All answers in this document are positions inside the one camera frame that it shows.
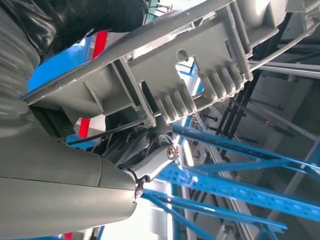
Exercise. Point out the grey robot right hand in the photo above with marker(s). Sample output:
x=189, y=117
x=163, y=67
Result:
x=62, y=188

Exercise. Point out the blue metal shelf rack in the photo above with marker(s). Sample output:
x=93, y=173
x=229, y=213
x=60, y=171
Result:
x=225, y=192

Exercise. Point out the red barrier belt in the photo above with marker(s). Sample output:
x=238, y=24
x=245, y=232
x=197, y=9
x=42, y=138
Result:
x=98, y=46

